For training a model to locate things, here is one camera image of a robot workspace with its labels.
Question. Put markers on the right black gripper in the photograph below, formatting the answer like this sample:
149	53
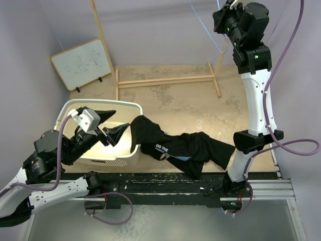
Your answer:
219	15

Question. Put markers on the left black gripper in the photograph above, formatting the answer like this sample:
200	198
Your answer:
114	134

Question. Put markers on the light blue wire hanger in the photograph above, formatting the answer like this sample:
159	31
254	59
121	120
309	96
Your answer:
208	32

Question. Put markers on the black printed t shirt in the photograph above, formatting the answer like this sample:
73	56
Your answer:
187	152

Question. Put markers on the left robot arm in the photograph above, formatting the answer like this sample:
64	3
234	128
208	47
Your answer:
37	183

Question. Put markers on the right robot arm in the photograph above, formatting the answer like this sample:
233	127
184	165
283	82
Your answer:
244	25

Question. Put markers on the white plastic laundry basket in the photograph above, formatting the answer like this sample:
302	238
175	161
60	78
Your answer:
120	155

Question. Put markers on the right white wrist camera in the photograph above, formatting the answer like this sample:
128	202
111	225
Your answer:
231	4

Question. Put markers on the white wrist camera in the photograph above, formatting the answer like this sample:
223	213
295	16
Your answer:
231	4
87	119

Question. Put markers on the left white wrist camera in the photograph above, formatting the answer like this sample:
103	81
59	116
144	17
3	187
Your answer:
87	119

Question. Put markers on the wooden clothes rack frame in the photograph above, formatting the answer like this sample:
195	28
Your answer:
161	81

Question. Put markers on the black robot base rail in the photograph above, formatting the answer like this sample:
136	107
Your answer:
167	189

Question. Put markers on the small whiteboard with wooden frame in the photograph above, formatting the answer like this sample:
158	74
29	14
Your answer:
82	64

